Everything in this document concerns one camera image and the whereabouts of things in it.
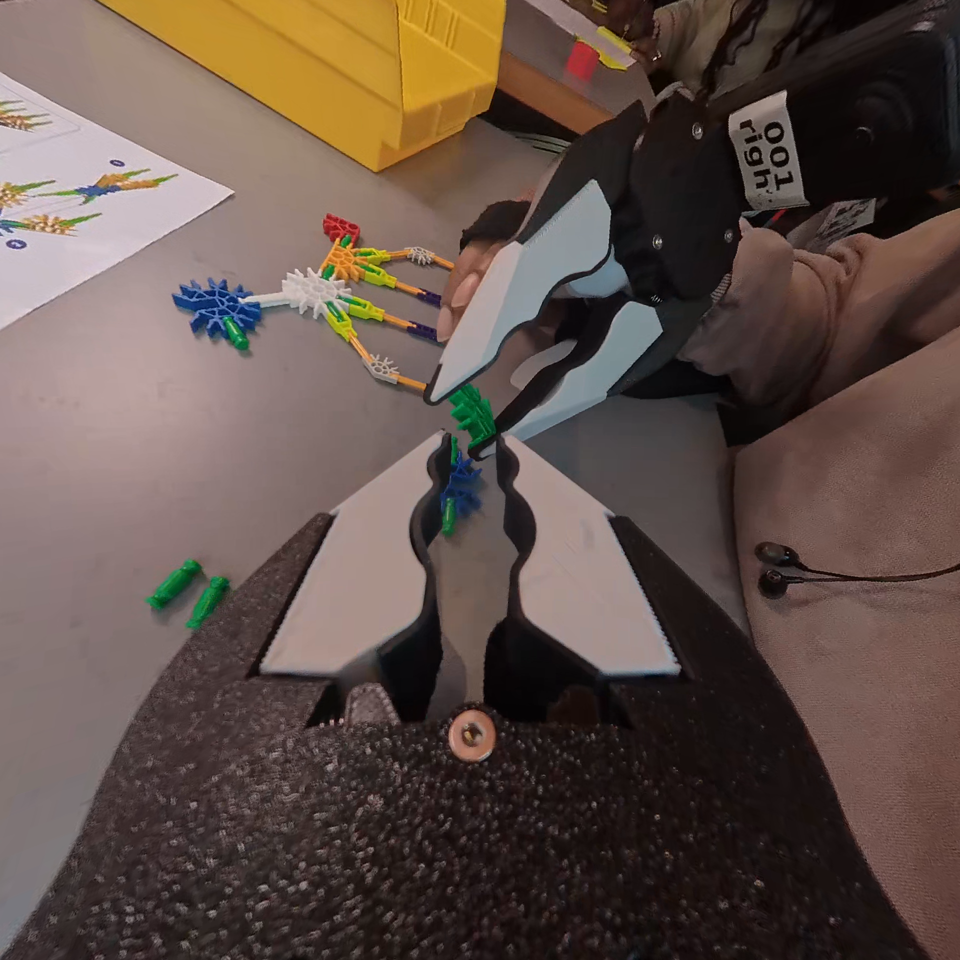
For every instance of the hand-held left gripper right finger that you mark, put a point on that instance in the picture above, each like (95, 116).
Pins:
(600, 600)

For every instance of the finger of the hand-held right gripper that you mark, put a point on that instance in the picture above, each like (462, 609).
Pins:
(540, 255)
(615, 352)

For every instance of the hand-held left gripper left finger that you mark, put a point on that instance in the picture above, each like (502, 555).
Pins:
(352, 600)

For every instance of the green fan connector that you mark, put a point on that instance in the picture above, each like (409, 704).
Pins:
(472, 416)

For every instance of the blue snowflake connector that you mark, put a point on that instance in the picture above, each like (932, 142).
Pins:
(210, 300)
(459, 484)

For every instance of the multicoloured construction toy model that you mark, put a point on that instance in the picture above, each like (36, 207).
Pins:
(311, 289)

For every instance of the yellow plastic bin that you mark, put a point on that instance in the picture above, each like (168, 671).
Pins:
(337, 75)

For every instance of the person's right forearm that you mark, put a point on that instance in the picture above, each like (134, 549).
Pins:
(810, 315)

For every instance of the grey desk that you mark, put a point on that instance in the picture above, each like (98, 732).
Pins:
(187, 450)

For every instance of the person's right hand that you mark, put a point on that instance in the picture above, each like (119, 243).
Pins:
(469, 277)

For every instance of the person's beige jacket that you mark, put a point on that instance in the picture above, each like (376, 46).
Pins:
(862, 675)

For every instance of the white instruction sheet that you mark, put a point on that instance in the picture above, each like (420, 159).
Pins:
(75, 247)

